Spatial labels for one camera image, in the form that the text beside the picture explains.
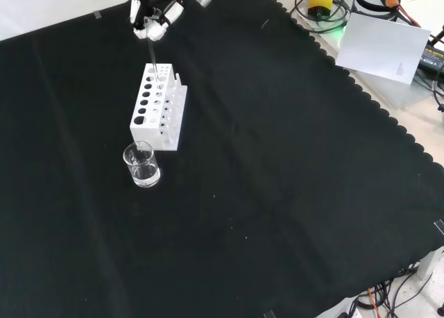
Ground white test tube rack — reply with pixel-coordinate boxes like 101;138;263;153
128;62;189;153

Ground pale board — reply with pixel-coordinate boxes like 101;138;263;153
335;12;432;87

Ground black power adapter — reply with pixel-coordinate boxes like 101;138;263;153
418;42;444;73

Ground clear glass beaker with water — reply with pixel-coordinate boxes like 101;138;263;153
122;140;162;189

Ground clear glass rod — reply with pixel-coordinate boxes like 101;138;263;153
146;36;160;83

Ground yellow stop button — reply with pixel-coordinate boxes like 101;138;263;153
307;0;336;20

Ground black bench cloth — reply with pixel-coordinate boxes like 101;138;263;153
0;0;444;318

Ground black cables by stop button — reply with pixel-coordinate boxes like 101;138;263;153
293;0;353;33

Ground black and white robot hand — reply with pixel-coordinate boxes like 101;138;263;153
128;0;209;42

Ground white table leg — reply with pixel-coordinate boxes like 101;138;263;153
418;246;444;281

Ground black floor cables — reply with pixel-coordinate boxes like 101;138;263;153
356;267;444;318

